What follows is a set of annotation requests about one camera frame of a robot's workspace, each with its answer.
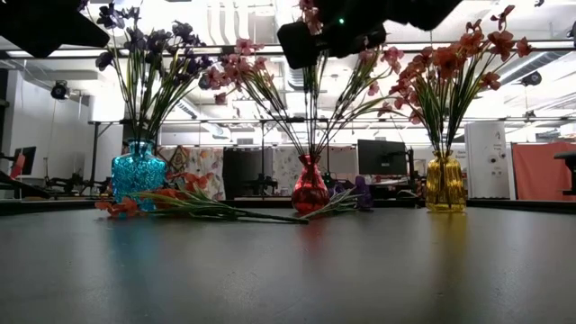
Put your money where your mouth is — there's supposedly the silver ceiling duct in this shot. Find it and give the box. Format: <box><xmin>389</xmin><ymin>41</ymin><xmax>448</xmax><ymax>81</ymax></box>
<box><xmin>481</xmin><ymin>50</ymin><xmax>569</xmax><ymax>90</ymax></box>

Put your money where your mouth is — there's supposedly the black padded armrest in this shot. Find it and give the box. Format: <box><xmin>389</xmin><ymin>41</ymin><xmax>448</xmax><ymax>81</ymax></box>
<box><xmin>553</xmin><ymin>150</ymin><xmax>576</xmax><ymax>196</ymax></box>

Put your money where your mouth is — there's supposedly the black computer monitor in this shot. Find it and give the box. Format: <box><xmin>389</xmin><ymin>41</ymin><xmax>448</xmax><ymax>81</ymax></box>
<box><xmin>356</xmin><ymin>139</ymin><xmax>410</xmax><ymax>177</ymax></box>

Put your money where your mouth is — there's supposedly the red-orange fabric partition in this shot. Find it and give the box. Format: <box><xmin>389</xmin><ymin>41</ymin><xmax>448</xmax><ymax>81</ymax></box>
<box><xmin>511</xmin><ymin>142</ymin><xmax>576</xmax><ymax>203</ymax></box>

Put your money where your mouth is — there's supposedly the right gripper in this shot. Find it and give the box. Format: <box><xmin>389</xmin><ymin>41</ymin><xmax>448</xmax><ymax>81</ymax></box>
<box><xmin>277</xmin><ymin>13</ymin><xmax>388</xmax><ymax>71</ymax></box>

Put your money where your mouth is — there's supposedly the black table frame rail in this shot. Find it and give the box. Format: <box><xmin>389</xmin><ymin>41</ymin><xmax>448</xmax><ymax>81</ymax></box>
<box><xmin>0</xmin><ymin>197</ymin><xmax>576</xmax><ymax>216</ymax></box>

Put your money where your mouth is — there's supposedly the blue glass vase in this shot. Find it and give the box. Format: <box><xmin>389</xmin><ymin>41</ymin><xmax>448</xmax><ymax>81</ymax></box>
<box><xmin>111</xmin><ymin>138</ymin><xmax>168</xmax><ymax>212</ymax></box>

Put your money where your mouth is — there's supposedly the colourful floral cloth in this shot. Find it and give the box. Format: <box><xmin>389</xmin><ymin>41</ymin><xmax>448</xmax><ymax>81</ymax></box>
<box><xmin>155</xmin><ymin>144</ymin><xmax>226</xmax><ymax>202</ymax></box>

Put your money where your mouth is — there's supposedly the white floral cloth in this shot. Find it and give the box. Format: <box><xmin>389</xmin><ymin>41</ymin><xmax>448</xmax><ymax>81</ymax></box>
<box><xmin>272</xmin><ymin>147</ymin><xmax>307</xmax><ymax>193</ymax></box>

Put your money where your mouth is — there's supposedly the red glass vase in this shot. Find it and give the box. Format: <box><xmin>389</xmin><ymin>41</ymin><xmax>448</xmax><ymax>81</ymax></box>
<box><xmin>291</xmin><ymin>153</ymin><xmax>331</xmax><ymax>216</ymax></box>

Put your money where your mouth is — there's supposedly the yellow glass vase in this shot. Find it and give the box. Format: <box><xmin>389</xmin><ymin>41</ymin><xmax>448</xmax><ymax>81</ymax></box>
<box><xmin>425</xmin><ymin>149</ymin><xmax>468</xmax><ymax>213</ymax></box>

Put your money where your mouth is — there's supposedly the long ceiling light strip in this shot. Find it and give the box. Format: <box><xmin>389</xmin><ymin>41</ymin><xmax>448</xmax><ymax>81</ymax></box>
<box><xmin>4</xmin><ymin>48</ymin><xmax>46</xmax><ymax>59</ymax></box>
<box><xmin>471</xmin><ymin>40</ymin><xmax>576</xmax><ymax>50</ymax></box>
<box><xmin>393</xmin><ymin>42</ymin><xmax>463</xmax><ymax>51</ymax></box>

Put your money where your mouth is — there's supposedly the thin black horizontal rail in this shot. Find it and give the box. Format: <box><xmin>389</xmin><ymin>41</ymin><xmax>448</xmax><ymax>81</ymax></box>
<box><xmin>87</xmin><ymin>117</ymin><xmax>576</xmax><ymax>126</ymax></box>

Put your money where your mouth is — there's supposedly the small black monitor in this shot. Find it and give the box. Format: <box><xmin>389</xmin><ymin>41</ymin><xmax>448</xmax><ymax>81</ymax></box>
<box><xmin>13</xmin><ymin>146</ymin><xmax>38</xmax><ymax>176</ymax></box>

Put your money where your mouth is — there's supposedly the black floor equipment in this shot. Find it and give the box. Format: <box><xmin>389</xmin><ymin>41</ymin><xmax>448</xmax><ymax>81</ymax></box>
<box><xmin>44</xmin><ymin>173</ymin><xmax>113</xmax><ymax>198</ymax></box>

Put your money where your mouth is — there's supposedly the black overhead rig beam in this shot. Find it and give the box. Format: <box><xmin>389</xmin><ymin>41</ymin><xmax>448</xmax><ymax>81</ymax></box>
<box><xmin>0</xmin><ymin>39</ymin><xmax>576</xmax><ymax>62</ymax></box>

